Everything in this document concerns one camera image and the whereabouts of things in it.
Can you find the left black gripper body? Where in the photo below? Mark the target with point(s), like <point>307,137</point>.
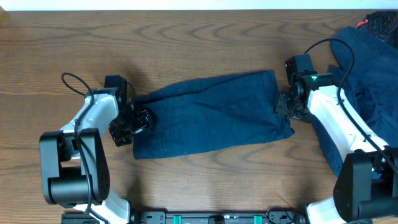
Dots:
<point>130,124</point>

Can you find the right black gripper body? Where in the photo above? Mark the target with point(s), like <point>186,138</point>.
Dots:
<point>285,104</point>

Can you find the dark blue shorts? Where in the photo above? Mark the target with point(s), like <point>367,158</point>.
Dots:
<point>209,114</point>

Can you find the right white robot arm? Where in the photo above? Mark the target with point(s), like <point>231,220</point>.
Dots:
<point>366,187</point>

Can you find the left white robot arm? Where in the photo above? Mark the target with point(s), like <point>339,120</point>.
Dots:
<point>74,170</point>

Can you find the dark blue clothes pile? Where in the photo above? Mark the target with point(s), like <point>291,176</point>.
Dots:
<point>371,88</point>

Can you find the black patterned garment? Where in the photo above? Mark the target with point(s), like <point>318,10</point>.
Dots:
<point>381,24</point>

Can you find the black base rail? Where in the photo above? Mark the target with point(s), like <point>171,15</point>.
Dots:
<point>272,216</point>

